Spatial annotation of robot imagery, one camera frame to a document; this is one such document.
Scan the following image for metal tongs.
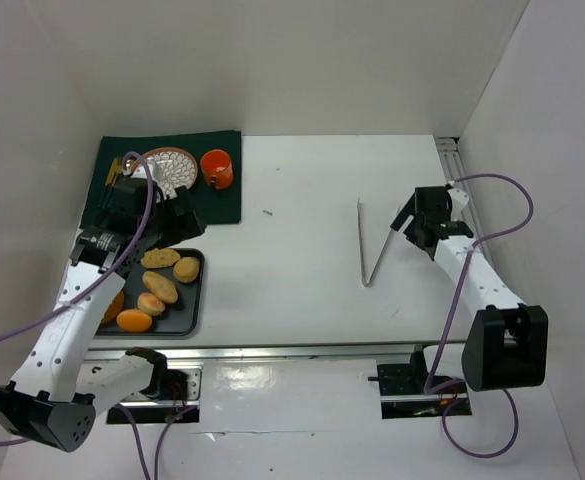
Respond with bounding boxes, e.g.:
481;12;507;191
355;197;404;289

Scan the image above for orange bread under arm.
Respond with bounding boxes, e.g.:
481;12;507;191
100;290;125;325

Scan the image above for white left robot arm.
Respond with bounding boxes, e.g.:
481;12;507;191
0;177;205;452

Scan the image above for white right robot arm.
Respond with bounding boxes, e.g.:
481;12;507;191
390;182;549;393

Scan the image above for flat seeded bread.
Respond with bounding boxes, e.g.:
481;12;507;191
140;248;181;269

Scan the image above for round golden bread roll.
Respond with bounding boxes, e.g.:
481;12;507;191
173;257;200;284

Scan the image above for oval brown bread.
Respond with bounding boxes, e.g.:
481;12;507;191
142;271;179;304

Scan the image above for orange oval bread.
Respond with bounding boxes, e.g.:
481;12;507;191
116;309;153;333

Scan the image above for patterned ceramic plate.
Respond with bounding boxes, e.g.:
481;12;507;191
143;147;198;199

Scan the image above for dark green cloth placemat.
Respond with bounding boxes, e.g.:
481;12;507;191
80;130;242;228

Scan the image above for orange mug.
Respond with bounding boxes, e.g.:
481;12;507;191
200;149;234;191

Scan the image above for black food tray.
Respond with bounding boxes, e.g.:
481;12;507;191
95;248;205;338

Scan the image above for small glazed bun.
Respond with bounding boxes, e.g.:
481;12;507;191
137;292;166;317

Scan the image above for aluminium rail right side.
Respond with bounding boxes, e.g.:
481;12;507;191
434;137;484;237

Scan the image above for gold fork black handle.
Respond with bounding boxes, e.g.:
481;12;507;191
103;157;124;200

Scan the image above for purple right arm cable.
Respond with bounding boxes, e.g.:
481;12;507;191
424;173;534;458

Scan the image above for aluminium rail front edge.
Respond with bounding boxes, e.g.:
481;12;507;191
84;340;473;362

